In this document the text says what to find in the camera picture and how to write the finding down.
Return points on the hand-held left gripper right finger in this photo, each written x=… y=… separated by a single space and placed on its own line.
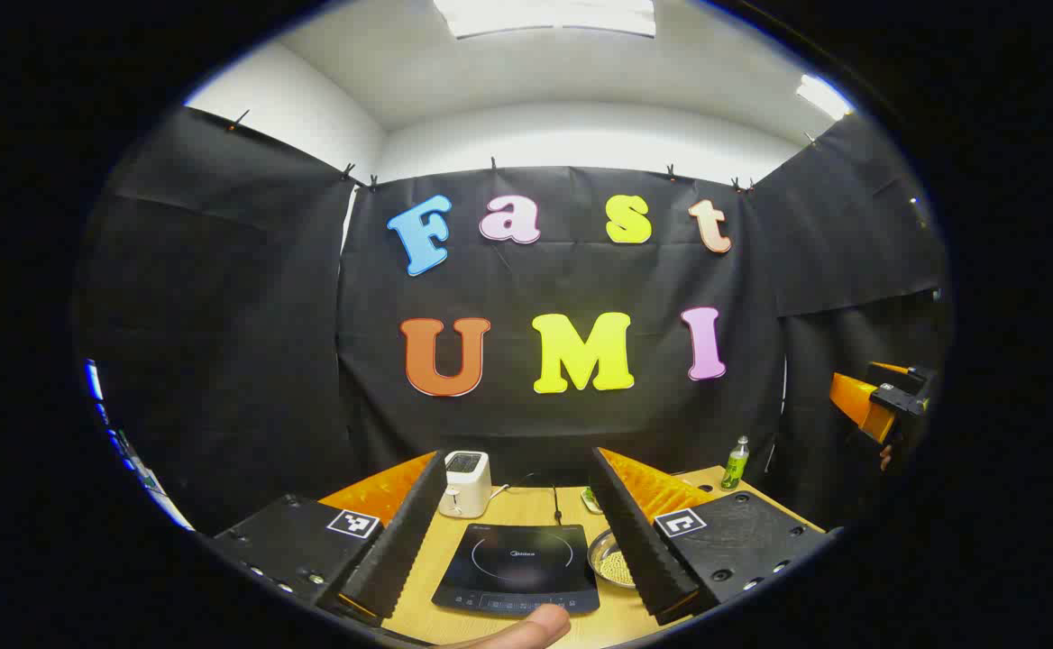
x=639 y=550

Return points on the black induction cooktop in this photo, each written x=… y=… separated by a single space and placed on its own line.
x=517 y=568

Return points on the white toaster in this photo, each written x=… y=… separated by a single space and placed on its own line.
x=465 y=487

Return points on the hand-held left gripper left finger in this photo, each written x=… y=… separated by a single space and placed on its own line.
x=400 y=550

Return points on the green drink bottle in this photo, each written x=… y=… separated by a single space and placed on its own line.
x=735 y=464

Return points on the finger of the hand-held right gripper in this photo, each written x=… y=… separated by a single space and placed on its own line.
x=860 y=406
x=887 y=368

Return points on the large ceiling light panel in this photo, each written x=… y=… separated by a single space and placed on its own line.
x=544 y=16

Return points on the small ceiling light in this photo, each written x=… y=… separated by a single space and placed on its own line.
x=824 y=96

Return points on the black backdrop cloth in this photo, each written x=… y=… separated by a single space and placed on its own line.
x=563 y=288

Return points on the steel pot with soybeans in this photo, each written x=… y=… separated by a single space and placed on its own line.
x=612 y=563

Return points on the white sandwich plate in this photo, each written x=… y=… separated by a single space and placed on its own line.
x=590 y=500

